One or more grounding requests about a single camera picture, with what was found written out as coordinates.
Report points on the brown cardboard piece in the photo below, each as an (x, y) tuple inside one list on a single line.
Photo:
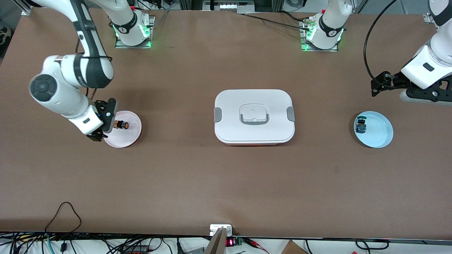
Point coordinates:
[(293, 248)]

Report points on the grey metal camera bar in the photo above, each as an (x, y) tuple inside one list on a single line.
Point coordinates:
[(217, 243)]

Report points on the aluminium frame with light strip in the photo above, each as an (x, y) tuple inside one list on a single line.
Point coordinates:
[(231, 6)]

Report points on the light blue round plate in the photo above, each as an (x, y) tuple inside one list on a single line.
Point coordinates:
[(379, 135)]

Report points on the small white box device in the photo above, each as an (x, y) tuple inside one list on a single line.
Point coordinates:
[(214, 228)]

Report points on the white lunch box grey clips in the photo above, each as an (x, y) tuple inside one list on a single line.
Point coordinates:
[(254, 134)]

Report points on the orange push-button switch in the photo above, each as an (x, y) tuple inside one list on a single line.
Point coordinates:
[(122, 124)]

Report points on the red digit display module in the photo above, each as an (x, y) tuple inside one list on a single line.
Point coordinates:
[(230, 242)]

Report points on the red clip leads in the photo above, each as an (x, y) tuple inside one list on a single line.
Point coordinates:
[(252, 242)]

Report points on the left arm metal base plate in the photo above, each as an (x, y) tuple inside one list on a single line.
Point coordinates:
[(319, 50)]

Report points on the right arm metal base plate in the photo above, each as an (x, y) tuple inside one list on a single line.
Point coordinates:
[(132, 47)]

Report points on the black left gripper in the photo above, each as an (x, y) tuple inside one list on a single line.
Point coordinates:
[(394, 80)]

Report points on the short aluminium extrusion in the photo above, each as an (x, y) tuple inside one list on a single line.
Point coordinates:
[(25, 12)]

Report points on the pink round plate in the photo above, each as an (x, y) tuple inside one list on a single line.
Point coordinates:
[(127, 139)]

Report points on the long aluminium frame rail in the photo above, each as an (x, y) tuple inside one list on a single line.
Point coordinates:
[(428, 17)]

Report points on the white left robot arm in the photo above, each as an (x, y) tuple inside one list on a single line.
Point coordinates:
[(430, 67)]

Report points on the blue push-button switch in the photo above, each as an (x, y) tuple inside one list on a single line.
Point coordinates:
[(361, 127)]

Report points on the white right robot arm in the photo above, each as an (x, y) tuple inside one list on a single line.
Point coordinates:
[(60, 98)]

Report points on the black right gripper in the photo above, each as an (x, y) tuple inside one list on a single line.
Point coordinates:
[(101, 107)]

